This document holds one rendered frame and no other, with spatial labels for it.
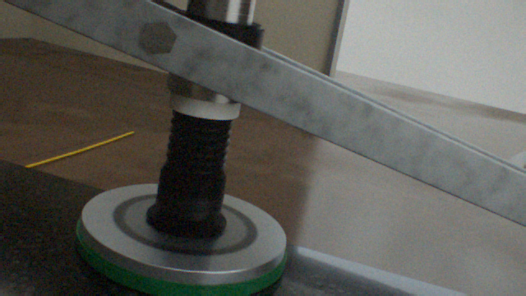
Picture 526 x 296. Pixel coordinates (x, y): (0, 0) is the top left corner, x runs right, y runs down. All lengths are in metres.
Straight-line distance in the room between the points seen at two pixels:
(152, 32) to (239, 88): 0.09
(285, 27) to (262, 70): 5.19
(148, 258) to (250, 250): 0.10
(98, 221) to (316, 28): 5.08
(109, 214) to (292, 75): 0.24
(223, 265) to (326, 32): 5.08
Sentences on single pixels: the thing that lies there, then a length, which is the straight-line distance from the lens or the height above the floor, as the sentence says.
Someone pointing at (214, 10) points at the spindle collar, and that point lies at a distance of 0.55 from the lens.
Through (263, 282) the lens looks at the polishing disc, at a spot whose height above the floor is 0.81.
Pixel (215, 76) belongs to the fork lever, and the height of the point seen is 1.00.
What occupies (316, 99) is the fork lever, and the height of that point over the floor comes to 0.99.
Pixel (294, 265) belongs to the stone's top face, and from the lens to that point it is 0.64.
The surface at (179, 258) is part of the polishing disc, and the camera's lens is 0.55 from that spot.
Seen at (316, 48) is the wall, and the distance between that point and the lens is 5.61.
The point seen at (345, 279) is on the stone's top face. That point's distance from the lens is 0.64.
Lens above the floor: 1.08
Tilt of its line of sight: 13 degrees down
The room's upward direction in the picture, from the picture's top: 10 degrees clockwise
